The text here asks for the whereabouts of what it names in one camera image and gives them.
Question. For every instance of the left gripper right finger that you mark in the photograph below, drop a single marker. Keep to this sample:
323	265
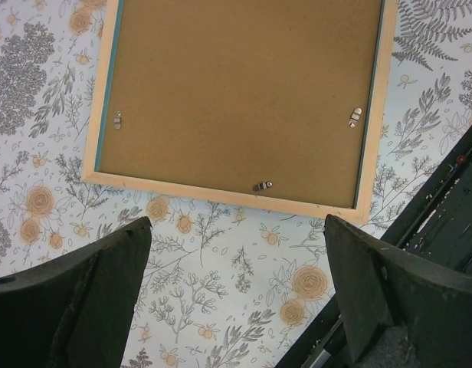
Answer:
398	309

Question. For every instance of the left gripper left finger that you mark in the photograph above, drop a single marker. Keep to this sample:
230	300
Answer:
76	310

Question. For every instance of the blue picture frame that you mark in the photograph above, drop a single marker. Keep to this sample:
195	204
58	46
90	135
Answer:
274	105

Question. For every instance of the floral patterned table mat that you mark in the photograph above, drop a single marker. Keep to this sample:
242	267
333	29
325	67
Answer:
225	286

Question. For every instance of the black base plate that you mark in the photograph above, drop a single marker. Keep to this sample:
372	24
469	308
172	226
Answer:
436	225

